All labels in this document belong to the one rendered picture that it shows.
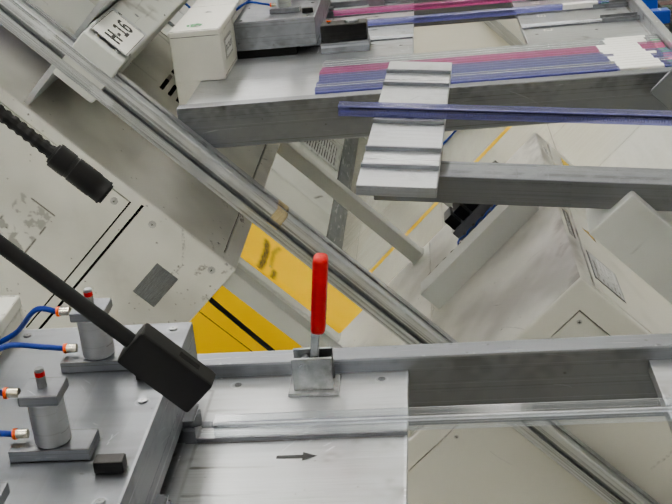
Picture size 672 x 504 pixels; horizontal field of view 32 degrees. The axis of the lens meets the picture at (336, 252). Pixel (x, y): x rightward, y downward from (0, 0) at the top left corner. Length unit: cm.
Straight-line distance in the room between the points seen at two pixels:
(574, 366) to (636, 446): 98
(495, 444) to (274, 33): 75
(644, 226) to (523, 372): 33
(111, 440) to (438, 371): 28
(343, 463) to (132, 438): 15
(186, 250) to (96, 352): 92
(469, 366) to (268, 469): 19
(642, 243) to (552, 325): 58
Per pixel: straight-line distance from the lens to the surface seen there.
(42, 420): 71
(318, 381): 86
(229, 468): 80
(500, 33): 520
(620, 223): 117
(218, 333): 391
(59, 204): 174
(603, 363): 90
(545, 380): 90
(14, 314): 90
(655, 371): 89
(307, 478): 78
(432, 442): 184
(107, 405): 77
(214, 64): 182
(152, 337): 58
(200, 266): 172
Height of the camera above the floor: 127
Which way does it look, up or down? 12 degrees down
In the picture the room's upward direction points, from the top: 51 degrees counter-clockwise
